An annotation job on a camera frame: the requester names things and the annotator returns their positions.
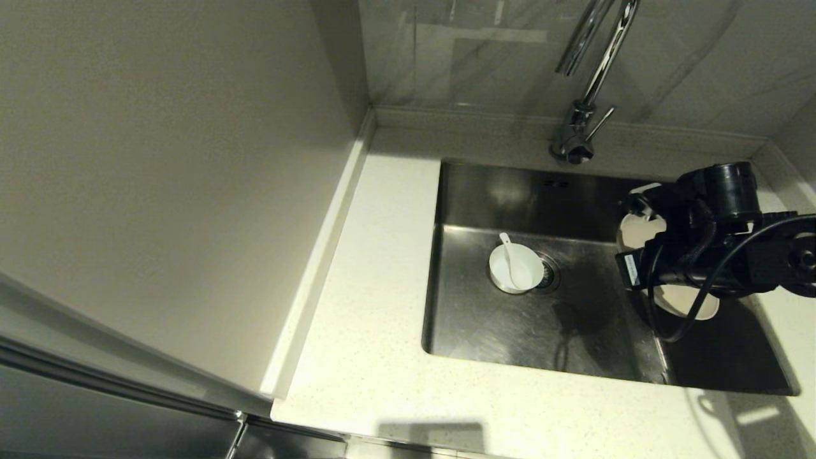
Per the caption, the stainless steel sink basin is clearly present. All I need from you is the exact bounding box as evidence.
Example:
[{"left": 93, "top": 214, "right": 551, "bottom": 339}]
[{"left": 421, "top": 159, "right": 801, "bottom": 397}]

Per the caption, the round metal drain strainer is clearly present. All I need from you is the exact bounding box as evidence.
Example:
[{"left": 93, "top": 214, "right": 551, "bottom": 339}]
[{"left": 535, "top": 252, "right": 562, "bottom": 295}]

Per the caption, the white round plate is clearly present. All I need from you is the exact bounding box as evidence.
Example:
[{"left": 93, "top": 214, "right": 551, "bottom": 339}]
[{"left": 615, "top": 183, "right": 722, "bottom": 321}]

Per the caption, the white ceramic spoon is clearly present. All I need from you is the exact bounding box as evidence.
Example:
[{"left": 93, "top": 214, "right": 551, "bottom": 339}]
[{"left": 498, "top": 232, "right": 524, "bottom": 289}]

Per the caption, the small white bowl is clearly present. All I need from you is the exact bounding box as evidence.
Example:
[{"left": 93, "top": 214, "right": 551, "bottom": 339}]
[{"left": 488, "top": 242, "right": 546, "bottom": 296}]

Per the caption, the grey base cabinet front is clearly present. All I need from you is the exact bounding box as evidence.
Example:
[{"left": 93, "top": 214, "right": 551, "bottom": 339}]
[{"left": 237, "top": 416, "right": 349, "bottom": 459}]

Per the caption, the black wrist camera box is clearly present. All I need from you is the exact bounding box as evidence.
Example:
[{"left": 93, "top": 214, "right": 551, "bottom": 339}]
[{"left": 615, "top": 248, "right": 646, "bottom": 291}]

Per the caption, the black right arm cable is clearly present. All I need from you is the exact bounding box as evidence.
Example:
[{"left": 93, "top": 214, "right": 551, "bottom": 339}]
[{"left": 643, "top": 213, "right": 816, "bottom": 345}]

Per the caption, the tall grey metal appliance front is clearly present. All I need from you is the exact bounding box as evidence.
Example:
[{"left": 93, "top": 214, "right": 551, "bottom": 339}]
[{"left": 0, "top": 272, "right": 276, "bottom": 459}]

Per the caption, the chrome gooseneck faucet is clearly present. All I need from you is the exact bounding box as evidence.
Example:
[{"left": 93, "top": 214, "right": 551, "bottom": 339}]
[{"left": 550, "top": 0, "right": 641, "bottom": 165}]

